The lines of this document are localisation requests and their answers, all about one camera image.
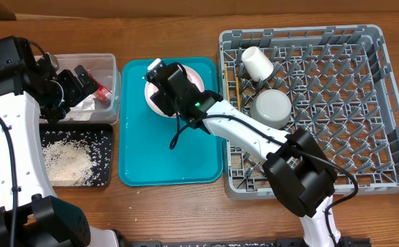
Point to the rice grains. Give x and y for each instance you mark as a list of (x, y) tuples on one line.
[(68, 163)]

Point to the small grey-white bowl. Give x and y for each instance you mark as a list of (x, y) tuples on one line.
[(271, 108)]

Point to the black tray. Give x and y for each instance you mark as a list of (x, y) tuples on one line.
[(103, 137)]

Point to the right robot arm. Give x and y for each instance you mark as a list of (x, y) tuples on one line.
[(298, 171)]

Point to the wooden chopstick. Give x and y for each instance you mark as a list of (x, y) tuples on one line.
[(226, 83), (238, 95)]

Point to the white napkin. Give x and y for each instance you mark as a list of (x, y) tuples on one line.
[(87, 104)]

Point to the white round plate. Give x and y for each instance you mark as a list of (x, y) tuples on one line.
[(151, 89)]

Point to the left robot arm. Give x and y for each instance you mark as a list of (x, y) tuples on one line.
[(30, 212)]

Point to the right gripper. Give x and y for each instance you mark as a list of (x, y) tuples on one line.
[(167, 103)]

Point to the teal serving tray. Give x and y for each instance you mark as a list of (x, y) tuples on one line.
[(145, 158)]

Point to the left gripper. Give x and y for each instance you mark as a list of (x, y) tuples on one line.
[(66, 77)]

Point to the grey dishwasher rack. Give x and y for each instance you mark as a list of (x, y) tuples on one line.
[(342, 89)]

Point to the red snack wrapper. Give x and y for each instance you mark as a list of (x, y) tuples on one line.
[(102, 93)]

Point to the cream cup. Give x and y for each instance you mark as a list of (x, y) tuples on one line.
[(258, 66)]

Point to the clear plastic bin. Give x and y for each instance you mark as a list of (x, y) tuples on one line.
[(103, 68)]

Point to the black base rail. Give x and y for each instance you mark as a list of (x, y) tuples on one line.
[(283, 242)]

